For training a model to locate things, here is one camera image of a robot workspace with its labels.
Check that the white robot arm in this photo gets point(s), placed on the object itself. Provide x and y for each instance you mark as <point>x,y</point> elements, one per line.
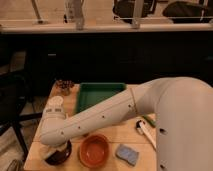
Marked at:
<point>184,120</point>

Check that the black office chair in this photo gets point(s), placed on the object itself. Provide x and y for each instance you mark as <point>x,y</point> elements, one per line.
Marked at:
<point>14,94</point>

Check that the blue sponge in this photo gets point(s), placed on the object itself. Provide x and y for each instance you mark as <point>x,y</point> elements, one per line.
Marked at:
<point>127,154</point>

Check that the wooden board eraser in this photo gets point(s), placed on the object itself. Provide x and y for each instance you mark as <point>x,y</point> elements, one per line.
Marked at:
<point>51,152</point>

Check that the white cylindrical container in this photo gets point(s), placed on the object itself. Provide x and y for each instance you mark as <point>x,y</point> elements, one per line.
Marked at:
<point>55,101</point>

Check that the green cucumber toy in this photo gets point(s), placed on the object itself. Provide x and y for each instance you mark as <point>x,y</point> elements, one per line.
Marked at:
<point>150,121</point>

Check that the dark purple bowl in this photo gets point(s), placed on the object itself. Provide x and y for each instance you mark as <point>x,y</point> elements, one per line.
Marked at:
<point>59,158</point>

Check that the white handled brush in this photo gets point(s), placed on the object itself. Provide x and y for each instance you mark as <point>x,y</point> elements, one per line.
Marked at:
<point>141,128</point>

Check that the green plastic tray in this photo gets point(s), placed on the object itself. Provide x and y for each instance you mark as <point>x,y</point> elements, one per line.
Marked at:
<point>90,94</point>

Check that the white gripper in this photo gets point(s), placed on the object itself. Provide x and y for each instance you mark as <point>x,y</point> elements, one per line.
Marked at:
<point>44,149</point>

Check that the orange bowl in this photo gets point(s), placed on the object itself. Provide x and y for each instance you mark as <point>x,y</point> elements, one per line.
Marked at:
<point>94,151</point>

